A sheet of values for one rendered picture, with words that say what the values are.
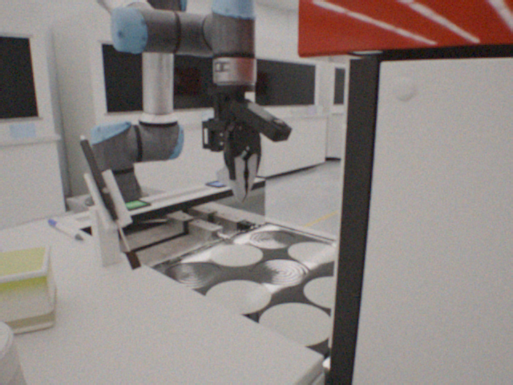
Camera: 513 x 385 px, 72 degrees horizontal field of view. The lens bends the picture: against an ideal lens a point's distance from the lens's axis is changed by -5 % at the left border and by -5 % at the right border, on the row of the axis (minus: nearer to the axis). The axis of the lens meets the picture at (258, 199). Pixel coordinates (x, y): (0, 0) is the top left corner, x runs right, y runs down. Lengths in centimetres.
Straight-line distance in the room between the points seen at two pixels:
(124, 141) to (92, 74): 281
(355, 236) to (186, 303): 23
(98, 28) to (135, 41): 328
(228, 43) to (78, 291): 44
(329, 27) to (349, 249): 17
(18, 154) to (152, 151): 238
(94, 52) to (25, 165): 124
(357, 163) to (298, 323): 29
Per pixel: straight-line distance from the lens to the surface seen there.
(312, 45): 31
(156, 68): 110
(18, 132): 342
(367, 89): 28
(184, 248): 81
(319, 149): 638
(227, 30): 65
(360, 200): 29
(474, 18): 26
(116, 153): 110
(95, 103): 388
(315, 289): 60
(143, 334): 40
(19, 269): 42
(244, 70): 65
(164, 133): 112
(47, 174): 351
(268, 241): 78
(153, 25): 70
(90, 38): 392
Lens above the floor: 119
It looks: 16 degrees down
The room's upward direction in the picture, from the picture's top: straight up
